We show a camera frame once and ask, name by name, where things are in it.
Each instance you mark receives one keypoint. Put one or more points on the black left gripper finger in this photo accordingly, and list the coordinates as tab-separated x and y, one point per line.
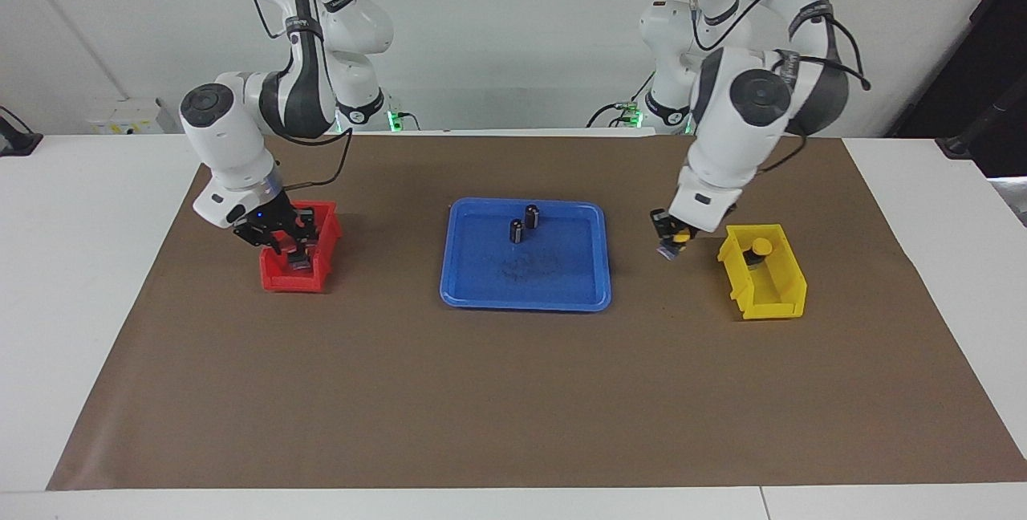
660	225

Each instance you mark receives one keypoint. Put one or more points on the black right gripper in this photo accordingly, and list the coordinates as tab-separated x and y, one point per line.
269	223

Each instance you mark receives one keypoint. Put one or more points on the yellow push button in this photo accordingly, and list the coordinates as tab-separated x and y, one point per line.
759	247
680	239

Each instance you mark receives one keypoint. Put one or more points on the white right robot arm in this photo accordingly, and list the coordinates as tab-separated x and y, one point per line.
233	143

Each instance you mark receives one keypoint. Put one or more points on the red plastic bin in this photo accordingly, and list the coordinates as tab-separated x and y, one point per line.
277	279

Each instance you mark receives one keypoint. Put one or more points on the black cylindrical capacitor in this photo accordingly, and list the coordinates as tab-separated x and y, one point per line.
517	231
532	217

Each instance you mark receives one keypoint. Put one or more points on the yellow plastic bin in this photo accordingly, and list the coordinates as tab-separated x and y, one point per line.
774	287

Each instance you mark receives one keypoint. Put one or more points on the blue plastic tray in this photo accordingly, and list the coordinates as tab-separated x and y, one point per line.
521	279

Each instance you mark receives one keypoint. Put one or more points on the brown paper mat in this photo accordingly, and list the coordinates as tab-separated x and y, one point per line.
513	400

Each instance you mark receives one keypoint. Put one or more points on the black table clamp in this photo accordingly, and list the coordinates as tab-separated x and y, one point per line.
16	139

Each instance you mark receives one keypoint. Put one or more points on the black tripod stand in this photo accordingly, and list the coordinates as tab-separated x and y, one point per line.
983	123

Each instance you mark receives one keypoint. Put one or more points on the white wall outlet box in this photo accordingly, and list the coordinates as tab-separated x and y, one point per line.
124	115

